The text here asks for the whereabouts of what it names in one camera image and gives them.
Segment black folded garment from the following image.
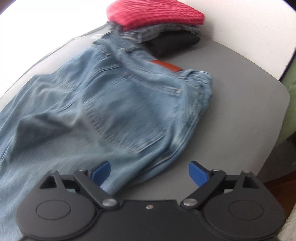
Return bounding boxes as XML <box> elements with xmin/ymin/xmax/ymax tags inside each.
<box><xmin>143</xmin><ymin>31</ymin><xmax>200</xmax><ymax>58</ymax></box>

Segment blue denim jeans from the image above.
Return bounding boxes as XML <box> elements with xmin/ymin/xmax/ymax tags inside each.
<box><xmin>1</xmin><ymin>33</ymin><xmax>212</xmax><ymax>240</ymax></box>

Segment dark plaid folded garment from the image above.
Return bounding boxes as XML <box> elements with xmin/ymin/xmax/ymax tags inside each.
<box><xmin>107</xmin><ymin>21</ymin><xmax>200</xmax><ymax>43</ymax></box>

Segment red checkered folded garment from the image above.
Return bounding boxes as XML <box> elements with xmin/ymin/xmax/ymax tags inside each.
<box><xmin>106</xmin><ymin>1</ymin><xmax>205</xmax><ymax>31</ymax></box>

